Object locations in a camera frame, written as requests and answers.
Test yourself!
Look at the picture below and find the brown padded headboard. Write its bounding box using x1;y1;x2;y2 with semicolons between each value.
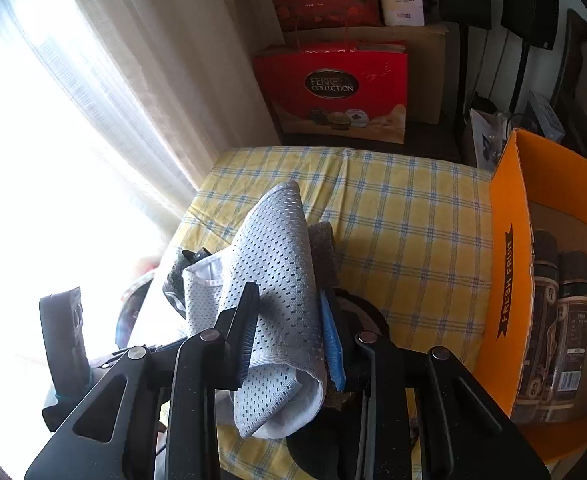
556;7;587;113

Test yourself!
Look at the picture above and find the brown cardboard box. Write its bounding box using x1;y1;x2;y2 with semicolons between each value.
283;22;447;126

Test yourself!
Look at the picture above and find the light grey mesh cloth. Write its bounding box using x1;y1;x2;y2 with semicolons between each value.
183;180;329;441

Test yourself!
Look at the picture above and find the grey knit cloth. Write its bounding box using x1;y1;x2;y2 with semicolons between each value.
306;220;343;292

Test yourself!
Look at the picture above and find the orange cardboard box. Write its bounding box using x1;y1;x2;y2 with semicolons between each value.
473;127;587;466

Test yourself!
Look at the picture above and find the yellow plaid bed sheet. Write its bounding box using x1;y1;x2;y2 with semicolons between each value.
153;146;495;480

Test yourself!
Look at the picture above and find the black cloth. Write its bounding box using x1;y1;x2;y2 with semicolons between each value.
323;287;393;406

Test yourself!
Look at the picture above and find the red chocolate gift bag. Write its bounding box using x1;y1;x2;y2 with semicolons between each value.
252;40;409;146

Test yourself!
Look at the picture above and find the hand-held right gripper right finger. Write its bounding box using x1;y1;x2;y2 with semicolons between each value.
318;287;553;480

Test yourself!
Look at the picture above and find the white small box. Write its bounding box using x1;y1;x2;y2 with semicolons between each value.
523;90;567;142

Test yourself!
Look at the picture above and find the brown labelled bottle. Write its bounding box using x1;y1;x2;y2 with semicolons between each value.
516;230;560;422
538;250;587;424

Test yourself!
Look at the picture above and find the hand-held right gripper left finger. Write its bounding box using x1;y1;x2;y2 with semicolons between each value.
23;282;262;480

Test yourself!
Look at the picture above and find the clear plastic bag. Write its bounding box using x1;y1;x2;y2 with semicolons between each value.
468;107;510;169

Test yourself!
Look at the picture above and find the beige curtain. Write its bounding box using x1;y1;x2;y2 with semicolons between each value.
0;0;283;221

